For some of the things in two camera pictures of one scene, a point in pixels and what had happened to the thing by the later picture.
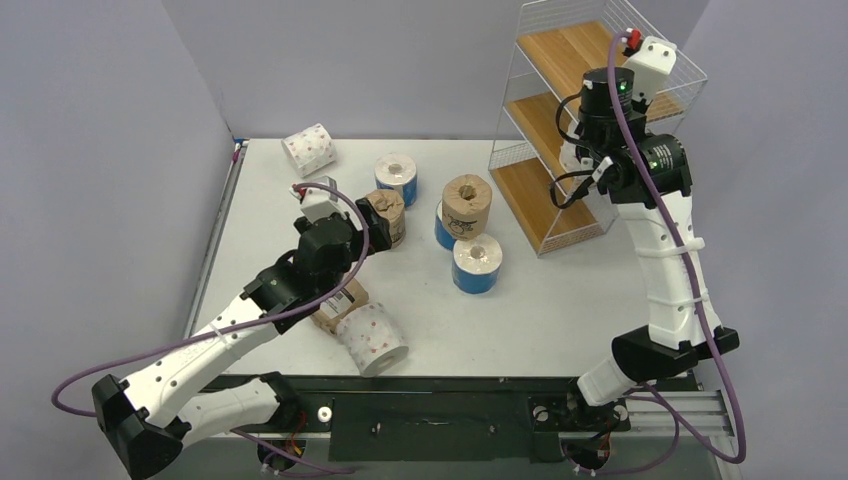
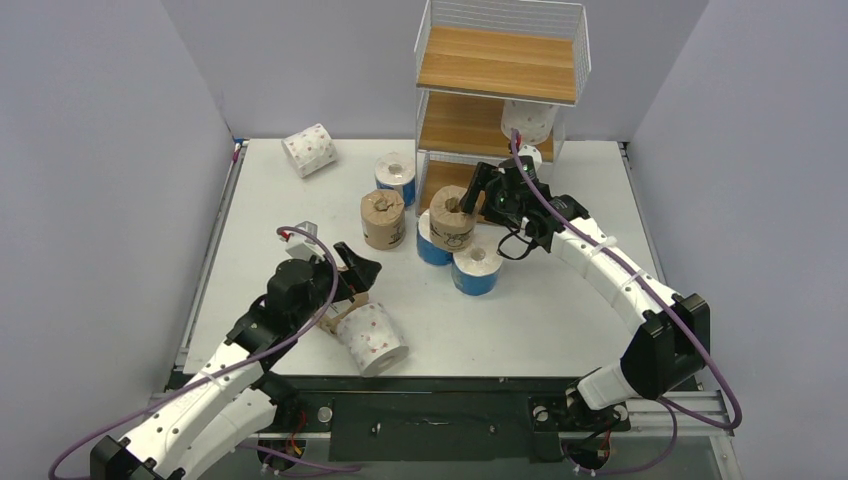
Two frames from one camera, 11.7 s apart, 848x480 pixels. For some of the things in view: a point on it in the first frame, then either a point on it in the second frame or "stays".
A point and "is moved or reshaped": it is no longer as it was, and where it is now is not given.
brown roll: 390,206 stays
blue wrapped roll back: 397,171 stays
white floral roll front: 371,339 stays
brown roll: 334,309 stays
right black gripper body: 582,157 -> 494,192
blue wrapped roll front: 476,264 stays
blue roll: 441,235 -> 427,249
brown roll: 466,205 is moved or reshaped
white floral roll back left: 309,150 stays
